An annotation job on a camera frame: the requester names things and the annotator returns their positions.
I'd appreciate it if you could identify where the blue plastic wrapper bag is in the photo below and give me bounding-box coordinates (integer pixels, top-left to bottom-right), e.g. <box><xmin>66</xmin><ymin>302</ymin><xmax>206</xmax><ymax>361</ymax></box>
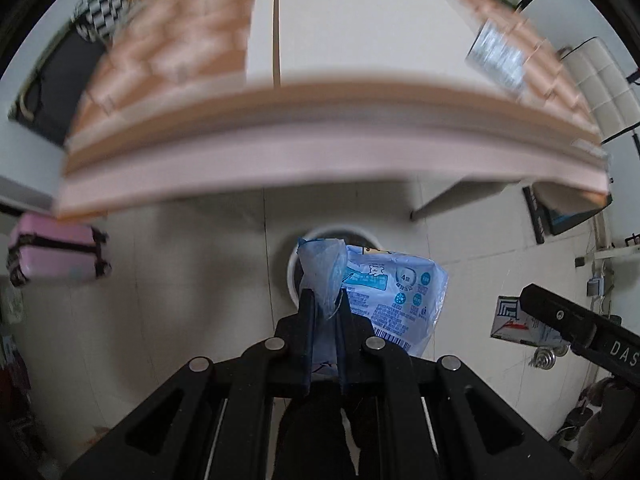
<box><xmin>296</xmin><ymin>237</ymin><xmax>450</xmax><ymax>359</ymax></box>

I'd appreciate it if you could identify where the silver foil blister pack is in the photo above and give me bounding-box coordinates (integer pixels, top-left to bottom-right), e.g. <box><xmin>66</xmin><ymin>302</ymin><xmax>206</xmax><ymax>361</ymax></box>
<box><xmin>465</xmin><ymin>20</ymin><xmax>526</xmax><ymax>96</ymax></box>

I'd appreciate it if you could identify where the white round trash bin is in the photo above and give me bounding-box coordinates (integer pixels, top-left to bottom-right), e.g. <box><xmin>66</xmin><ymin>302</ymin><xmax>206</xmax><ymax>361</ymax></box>
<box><xmin>286</xmin><ymin>224</ymin><xmax>382</xmax><ymax>318</ymax></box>

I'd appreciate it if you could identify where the black blue floor scale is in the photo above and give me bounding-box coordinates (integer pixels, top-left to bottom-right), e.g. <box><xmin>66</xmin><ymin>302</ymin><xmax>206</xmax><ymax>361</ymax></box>
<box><xmin>522</xmin><ymin>183</ymin><xmax>613</xmax><ymax>245</ymax></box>

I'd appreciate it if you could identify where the pink suitcase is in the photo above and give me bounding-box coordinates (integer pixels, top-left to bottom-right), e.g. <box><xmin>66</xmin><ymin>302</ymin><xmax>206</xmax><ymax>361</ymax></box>
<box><xmin>6</xmin><ymin>212</ymin><xmax>112</xmax><ymax>287</ymax></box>

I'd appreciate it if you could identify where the white padded chair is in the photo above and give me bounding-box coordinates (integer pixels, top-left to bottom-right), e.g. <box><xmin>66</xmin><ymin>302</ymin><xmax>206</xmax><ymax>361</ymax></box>
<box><xmin>562</xmin><ymin>37</ymin><xmax>639</xmax><ymax>143</ymax></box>

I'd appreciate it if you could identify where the checkered tablecloth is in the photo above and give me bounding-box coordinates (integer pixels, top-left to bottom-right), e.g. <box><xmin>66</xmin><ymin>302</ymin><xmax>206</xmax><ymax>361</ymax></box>
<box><xmin>54</xmin><ymin>0</ymin><xmax>610</xmax><ymax>219</ymax></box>

